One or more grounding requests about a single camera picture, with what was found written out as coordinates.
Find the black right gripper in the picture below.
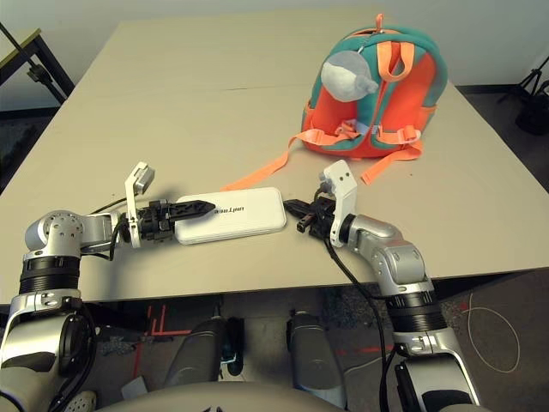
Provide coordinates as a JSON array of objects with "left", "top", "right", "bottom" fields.
[{"left": 285, "top": 195, "right": 340, "bottom": 240}]

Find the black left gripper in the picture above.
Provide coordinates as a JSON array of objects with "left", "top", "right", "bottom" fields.
[{"left": 128, "top": 198, "right": 216, "bottom": 245}]

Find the white hard pencil case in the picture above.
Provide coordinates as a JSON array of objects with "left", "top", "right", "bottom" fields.
[{"left": 173, "top": 186, "right": 287, "bottom": 246}]

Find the grey plush keychain toy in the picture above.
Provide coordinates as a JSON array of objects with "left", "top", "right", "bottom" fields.
[{"left": 321, "top": 36, "right": 379, "bottom": 102}]

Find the teal and orange backpack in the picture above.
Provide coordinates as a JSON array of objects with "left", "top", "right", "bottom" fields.
[{"left": 219, "top": 13, "right": 449, "bottom": 193}]

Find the grey robot right leg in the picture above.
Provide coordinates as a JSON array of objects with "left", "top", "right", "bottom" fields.
[{"left": 286, "top": 311, "right": 347, "bottom": 409}]

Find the grey robot leg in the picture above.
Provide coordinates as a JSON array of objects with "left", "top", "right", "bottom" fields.
[
  {"left": 286, "top": 311, "right": 347, "bottom": 409},
  {"left": 165, "top": 317, "right": 228, "bottom": 387}
]

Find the grey robot left leg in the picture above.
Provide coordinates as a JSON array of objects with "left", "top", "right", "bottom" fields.
[{"left": 165, "top": 317, "right": 228, "bottom": 387}]

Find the grey flat floor piece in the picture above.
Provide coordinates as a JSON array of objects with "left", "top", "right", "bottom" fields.
[{"left": 121, "top": 375, "right": 148, "bottom": 400}]

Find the grey robot torso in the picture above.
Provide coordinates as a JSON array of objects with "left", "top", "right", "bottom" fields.
[{"left": 96, "top": 381, "right": 340, "bottom": 412}]

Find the white perforated clog shoe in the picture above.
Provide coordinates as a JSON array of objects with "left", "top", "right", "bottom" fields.
[{"left": 63, "top": 388, "right": 98, "bottom": 412}]

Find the black tripod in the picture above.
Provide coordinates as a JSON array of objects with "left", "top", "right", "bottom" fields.
[{"left": 497, "top": 58, "right": 549, "bottom": 136}]

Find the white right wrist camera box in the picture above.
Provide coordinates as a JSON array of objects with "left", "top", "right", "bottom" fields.
[{"left": 317, "top": 160, "right": 358, "bottom": 249}]

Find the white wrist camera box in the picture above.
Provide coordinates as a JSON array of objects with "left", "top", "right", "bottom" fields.
[
  {"left": 317, "top": 160, "right": 358, "bottom": 249},
  {"left": 123, "top": 161, "right": 156, "bottom": 250}
]

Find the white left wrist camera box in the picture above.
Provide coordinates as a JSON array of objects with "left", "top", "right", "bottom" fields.
[{"left": 123, "top": 161, "right": 156, "bottom": 250}]

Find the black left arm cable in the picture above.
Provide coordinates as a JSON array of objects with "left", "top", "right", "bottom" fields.
[{"left": 87, "top": 195, "right": 130, "bottom": 263}]

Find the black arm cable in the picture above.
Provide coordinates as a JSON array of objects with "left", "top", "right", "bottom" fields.
[
  {"left": 323, "top": 238, "right": 413, "bottom": 412},
  {"left": 87, "top": 195, "right": 130, "bottom": 263}
]

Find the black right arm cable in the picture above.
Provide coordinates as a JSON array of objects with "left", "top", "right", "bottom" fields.
[{"left": 323, "top": 238, "right": 413, "bottom": 412}]

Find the thin white floor cable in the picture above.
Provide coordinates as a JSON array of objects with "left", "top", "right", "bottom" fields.
[{"left": 342, "top": 294, "right": 522, "bottom": 374}]

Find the black frame side table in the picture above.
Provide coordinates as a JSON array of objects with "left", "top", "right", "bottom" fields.
[{"left": 0, "top": 21, "right": 76, "bottom": 106}]

